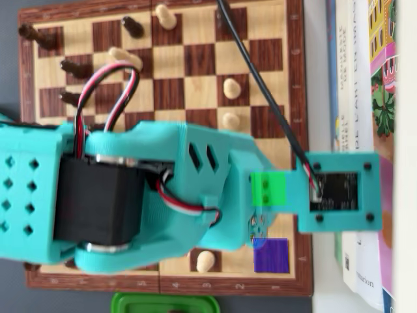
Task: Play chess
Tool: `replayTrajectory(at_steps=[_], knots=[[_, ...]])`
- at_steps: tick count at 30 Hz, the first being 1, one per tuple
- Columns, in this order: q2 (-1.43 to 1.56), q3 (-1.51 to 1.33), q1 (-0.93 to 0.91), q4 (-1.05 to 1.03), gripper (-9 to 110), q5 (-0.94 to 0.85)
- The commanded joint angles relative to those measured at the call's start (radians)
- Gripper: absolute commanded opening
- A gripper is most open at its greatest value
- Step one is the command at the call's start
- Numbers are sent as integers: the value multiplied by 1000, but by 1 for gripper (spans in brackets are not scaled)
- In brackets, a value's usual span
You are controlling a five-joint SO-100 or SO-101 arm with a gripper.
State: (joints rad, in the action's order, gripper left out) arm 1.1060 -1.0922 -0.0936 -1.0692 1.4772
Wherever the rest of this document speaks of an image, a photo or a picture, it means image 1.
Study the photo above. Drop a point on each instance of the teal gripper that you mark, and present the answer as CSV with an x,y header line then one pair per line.
x,y
245,208

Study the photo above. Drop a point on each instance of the light wooden chess pawn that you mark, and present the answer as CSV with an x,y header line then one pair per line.
x,y
230,120
231,88
205,261
166,18

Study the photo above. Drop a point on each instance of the wooden chess board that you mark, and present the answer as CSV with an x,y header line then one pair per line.
x,y
202,98

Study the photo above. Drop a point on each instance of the dark brown chess pawn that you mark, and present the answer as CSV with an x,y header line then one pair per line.
x,y
76,69
70,263
133,26
70,98

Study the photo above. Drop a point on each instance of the light wooden chess bishop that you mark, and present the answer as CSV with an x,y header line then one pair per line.
x,y
119,54

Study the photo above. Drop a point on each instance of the dark brown chess rook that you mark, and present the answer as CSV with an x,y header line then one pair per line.
x,y
32,266
45,39

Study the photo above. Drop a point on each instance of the green plastic container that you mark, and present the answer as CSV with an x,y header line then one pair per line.
x,y
122,304

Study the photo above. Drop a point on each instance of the thin blue comic book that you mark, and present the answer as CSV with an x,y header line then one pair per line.
x,y
332,81

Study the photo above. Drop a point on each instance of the white art history book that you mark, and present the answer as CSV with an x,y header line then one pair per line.
x,y
363,98

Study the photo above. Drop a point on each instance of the white Gabrielle Chanel book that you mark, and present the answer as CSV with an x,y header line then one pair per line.
x,y
348,49

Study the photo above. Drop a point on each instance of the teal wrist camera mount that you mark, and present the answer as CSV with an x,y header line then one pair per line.
x,y
369,192

